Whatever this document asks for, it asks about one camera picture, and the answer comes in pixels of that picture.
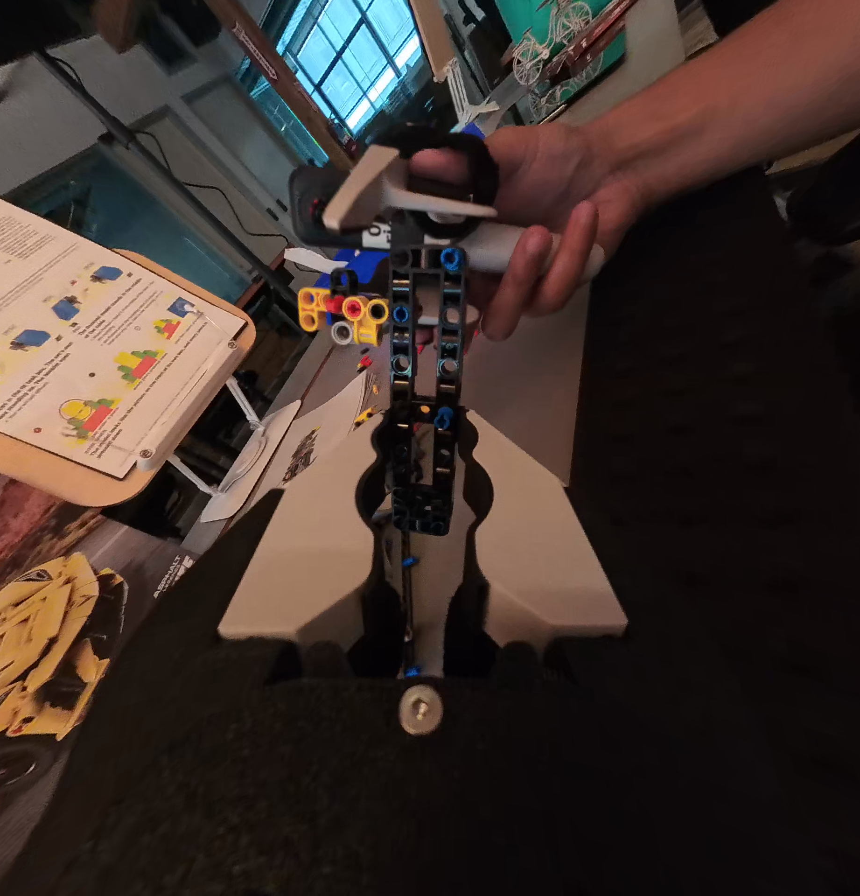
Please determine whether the person's right hand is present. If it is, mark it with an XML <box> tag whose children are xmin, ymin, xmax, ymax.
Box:
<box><xmin>409</xmin><ymin>118</ymin><xmax>649</xmax><ymax>344</ymax></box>

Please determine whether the black lego frame subassembly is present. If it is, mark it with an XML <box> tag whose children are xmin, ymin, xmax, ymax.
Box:
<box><xmin>297</xmin><ymin>245</ymin><xmax>469</xmax><ymax>539</ymax></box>

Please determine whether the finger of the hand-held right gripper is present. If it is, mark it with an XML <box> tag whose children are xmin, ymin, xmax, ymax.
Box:
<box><xmin>321</xmin><ymin>143</ymin><xmax>407</xmax><ymax>237</ymax></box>

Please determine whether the black perforated panel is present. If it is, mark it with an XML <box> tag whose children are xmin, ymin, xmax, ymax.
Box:
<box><xmin>570</xmin><ymin>140</ymin><xmax>860</xmax><ymax>896</ymax></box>

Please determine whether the lego set box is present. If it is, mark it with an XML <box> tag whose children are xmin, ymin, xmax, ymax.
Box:
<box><xmin>0</xmin><ymin>469</ymin><xmax>203</xmax><ymax>823</ymax></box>

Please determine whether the wire bicycle model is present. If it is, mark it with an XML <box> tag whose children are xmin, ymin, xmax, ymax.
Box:
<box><xmin>510</xmin><ymin>0</ymin><xmax>606</xmax><ymax>123</ymax></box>

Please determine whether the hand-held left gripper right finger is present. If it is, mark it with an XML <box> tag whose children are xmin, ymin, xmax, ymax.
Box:
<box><xmin>446</xmin><ymin>408</ymin><xmax>629</xmax><ymax>676</ymax></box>

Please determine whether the lego instruction booklet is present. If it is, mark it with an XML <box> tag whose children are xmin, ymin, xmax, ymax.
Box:
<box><xmin>262</xmin><ymin>364</ymin><xmax>392</xmax><ymax>505</ymax></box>

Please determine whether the person's right forearm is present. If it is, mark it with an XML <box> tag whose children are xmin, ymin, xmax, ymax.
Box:
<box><xmin>598</xmin><ymin>7</ymin><xmax>860</xmax><ymax>211</ymax></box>

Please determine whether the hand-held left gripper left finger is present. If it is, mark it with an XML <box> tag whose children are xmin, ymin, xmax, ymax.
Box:
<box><xmin>217</xmin><ymin>410</ymin><xmax>403</xmax><ymax>676</ymax></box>

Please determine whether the teal tote bag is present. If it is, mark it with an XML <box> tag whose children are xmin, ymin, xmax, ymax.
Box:
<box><xmin>496</xmin><ymin>0</ymin><xmax>630</xmax><ymax>123</ymax></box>

